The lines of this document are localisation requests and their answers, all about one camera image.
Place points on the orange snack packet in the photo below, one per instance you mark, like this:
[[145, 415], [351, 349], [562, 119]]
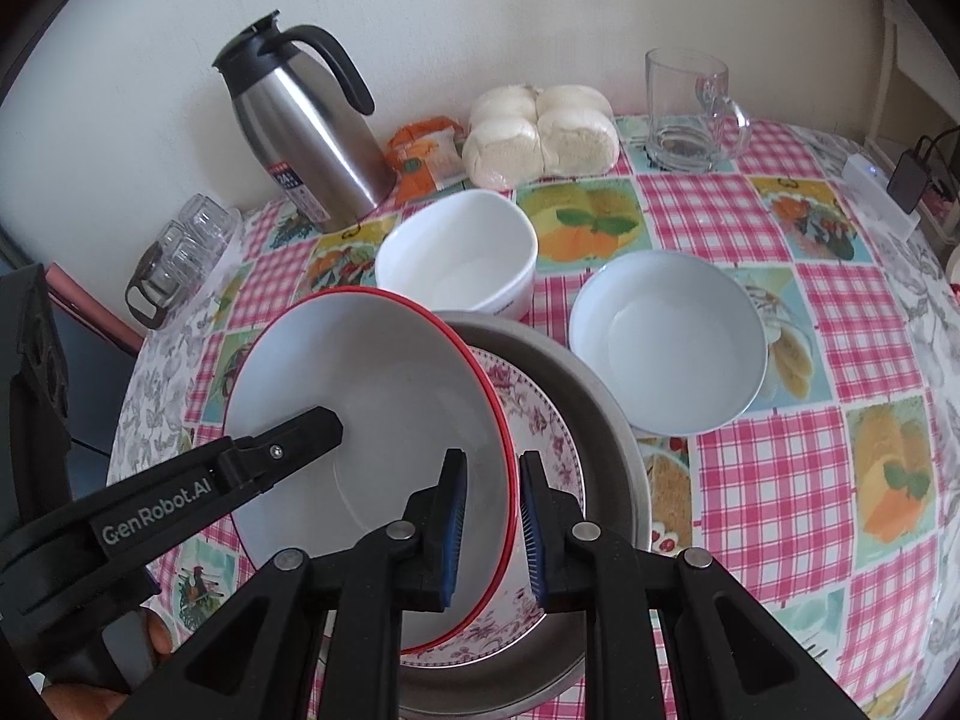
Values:
[[424, 157]]

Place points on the person's left hand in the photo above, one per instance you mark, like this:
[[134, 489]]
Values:
[[161, 637]]

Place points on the bag of white buns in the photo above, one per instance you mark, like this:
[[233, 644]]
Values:
[[540, 135]]

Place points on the floral print plate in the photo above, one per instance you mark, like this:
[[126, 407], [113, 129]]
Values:
[[544, 427]]

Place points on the pink chair backrest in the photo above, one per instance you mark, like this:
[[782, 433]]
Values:
[[94, 300]]

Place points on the white power box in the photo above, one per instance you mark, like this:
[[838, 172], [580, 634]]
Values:
[[877, 199]]

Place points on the clear drinking glass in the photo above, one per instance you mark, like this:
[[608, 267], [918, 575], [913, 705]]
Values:
[[181, 246], [211, 221]]

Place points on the stainless steel thermos jug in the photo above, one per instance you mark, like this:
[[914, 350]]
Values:
[[315, 127]]

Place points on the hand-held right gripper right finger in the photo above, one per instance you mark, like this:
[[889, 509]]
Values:
[[534, 532]]

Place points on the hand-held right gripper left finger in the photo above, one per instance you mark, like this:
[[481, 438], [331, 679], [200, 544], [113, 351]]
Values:
[[454, 532]]

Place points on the white tray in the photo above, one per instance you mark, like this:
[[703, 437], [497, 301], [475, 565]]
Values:
[[221, 259]]

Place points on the red-rimmed white bowl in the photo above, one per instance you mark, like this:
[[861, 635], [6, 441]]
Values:
[[375, 390]]

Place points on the black charger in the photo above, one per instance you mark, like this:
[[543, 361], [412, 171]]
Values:
[[911, 176]]

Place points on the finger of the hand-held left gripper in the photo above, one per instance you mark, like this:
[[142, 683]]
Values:
[[285, 446]]

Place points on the pale blue bowl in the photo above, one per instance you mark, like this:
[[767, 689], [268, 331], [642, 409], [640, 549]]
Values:
[[667, 345]]

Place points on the pink checked fruit-print tablecloth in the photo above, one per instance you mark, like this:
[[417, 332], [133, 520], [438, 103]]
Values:
[[787, 465]]

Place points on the clear glass mug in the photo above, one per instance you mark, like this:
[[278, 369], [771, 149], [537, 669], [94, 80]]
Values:
[[682, 112]]

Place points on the white deep bowl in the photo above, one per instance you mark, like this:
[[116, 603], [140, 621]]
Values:
[[450, 247]]

